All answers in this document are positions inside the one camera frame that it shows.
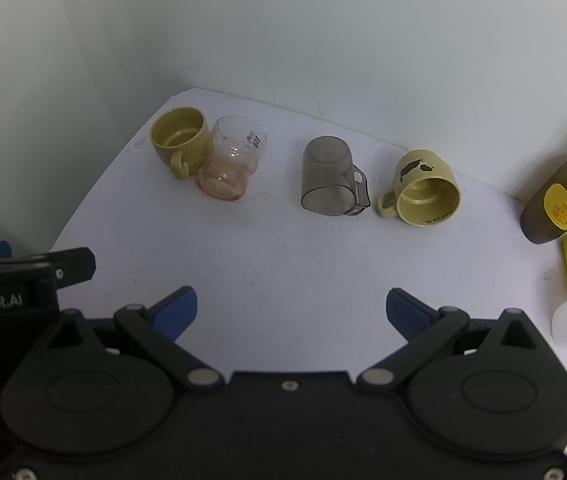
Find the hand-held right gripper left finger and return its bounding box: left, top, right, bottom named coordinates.
left=38, top=286, right=225, bottom=391

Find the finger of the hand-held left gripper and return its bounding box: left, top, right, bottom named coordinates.
left=0, top=241, right=97, bottom=292

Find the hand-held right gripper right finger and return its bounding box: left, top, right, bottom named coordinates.
left=357, top=287, right=552, bottom=391

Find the clear glass cup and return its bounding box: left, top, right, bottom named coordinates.
left=194, top=115, right=268, bottom=203

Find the grey transparent plastic cup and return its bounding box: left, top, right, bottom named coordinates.
left=300, top=135, right=371, bottom=217

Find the yellow mug with black print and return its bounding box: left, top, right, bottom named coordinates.
left=376, top=149, right=463, bottom=228

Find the olive yellow mug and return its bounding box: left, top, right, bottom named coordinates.
left=150, top=106, right=212, bottom=180

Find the dark olive glass bottle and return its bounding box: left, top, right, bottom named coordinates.
left=520, top=147, right=567, bottom=245

